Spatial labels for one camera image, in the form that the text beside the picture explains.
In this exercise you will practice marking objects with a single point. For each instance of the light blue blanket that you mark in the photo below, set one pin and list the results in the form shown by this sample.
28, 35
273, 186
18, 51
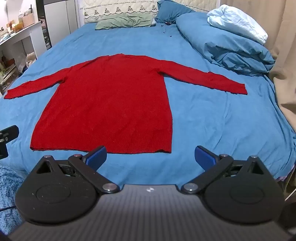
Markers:
238, 22

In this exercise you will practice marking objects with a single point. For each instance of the cream quilted headboard cover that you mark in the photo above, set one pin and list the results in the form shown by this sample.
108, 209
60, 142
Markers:
115, 8

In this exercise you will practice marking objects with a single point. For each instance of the blue pillow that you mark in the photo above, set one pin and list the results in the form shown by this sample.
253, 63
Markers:
170, 10

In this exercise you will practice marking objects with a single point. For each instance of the blue duvet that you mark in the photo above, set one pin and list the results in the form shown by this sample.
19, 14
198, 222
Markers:
222, 46

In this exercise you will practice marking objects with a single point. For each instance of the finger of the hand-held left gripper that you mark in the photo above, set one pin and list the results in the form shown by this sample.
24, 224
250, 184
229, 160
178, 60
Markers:
9, 132

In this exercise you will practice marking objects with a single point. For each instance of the blue bed sheet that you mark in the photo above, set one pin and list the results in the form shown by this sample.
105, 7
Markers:
208, 120

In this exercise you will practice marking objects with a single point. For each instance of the white desk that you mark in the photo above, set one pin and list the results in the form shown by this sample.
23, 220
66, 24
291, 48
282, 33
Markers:
25, 31

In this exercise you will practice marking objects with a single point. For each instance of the white wardrobe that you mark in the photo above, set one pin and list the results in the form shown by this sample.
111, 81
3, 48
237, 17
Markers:
61, 18

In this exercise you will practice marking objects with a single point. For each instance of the green pillow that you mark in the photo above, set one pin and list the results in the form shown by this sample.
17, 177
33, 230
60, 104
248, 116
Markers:
122, 21

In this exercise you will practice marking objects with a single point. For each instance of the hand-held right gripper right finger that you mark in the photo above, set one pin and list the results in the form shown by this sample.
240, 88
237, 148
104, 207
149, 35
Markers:
203, 158

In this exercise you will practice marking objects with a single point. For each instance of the blue fluffy rug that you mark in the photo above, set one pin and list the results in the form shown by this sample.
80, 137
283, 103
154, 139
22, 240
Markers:
9, 192

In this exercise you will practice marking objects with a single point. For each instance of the wicker basket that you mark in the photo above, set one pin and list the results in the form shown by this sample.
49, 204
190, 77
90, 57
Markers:
28, 19

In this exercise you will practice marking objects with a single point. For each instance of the red knit sweater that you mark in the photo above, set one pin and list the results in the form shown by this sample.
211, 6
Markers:
108, 102

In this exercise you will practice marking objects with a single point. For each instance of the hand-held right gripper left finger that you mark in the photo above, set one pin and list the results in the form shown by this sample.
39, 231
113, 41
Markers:
97, 158

